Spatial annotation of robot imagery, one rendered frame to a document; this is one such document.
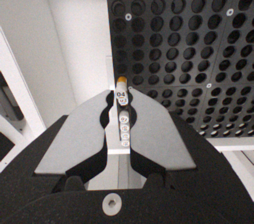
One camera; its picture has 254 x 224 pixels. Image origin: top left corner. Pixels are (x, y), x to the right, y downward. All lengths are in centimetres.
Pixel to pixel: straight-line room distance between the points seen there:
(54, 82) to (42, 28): 6
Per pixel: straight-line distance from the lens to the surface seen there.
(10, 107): 21
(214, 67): 18
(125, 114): 17
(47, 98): 19
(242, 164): 36
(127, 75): 16
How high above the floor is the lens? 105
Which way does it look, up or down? 60 degrees down
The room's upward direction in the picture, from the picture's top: 179 degrees clockwise
